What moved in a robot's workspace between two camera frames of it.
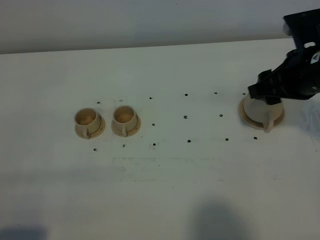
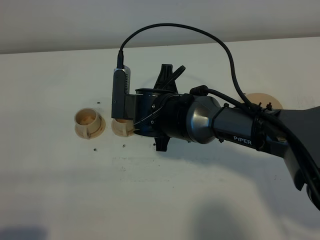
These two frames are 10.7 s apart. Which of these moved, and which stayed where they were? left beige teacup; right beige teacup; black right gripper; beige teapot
Moved: black right gripper; beige teapot
Stayed: right beige teacup; left beige teacup
